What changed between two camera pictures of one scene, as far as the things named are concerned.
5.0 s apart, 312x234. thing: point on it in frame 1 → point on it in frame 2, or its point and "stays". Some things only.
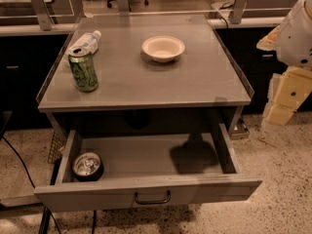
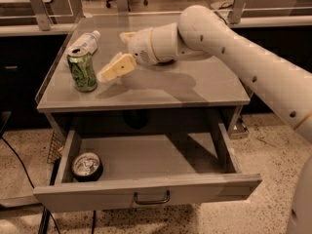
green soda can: x=84 y=69 stays
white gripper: x=294 y=39 → x=139 y=47
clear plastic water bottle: x=89 y=40 stays
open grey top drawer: x=120 y=170 stays
